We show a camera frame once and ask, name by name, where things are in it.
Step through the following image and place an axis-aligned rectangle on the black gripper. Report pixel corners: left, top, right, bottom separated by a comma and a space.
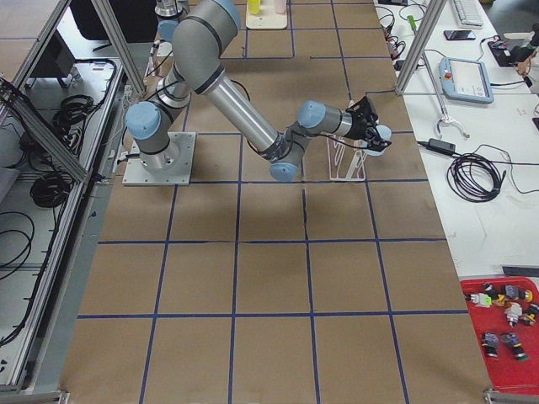
344, 96, 379, 150

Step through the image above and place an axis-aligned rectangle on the light blue cup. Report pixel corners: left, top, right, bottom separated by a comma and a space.
366, 125, 392, 157

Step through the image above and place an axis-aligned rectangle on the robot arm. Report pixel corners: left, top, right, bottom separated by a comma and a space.
154, 0, 190, 42
125, 1, 391, 185

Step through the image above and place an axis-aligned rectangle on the pink plastic cup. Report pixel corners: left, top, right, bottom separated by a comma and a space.
274, 0, 287, 15

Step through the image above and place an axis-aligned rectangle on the yellow plastic cup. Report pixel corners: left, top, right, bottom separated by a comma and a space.
247, 0, 261, 16

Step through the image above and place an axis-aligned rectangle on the reacher grabber tool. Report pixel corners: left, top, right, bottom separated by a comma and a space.
422, 50, 472, 141

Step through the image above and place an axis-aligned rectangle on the black power adapter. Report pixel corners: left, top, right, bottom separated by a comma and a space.
427, 138, 456, 156

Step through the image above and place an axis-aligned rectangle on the blue teach pendant tablet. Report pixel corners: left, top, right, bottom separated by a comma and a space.
438, 57, 494, 104

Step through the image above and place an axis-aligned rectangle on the black smartphone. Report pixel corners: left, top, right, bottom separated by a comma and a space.
443, 29, 477, 41

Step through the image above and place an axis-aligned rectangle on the cream plastic tray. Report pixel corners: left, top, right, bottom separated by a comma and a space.
245, 3, 288, 30

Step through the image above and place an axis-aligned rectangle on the white keyboard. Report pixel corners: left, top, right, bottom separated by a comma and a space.
450, 0, 483, 29

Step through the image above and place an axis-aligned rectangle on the red parts tray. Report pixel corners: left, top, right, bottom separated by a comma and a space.
461, 276, 538, 395

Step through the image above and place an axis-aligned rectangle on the white wire cup rack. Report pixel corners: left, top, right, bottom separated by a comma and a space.
326, 100, 371, 183

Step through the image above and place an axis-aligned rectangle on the coiled black cable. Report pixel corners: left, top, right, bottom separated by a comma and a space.
446, 145, 513, 205

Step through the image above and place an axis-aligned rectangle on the aluminium frame post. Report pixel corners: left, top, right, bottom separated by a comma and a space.
395, 0, 446, 95

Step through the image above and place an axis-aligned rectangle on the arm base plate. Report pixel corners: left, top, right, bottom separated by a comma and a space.
123, 131, 197, 186

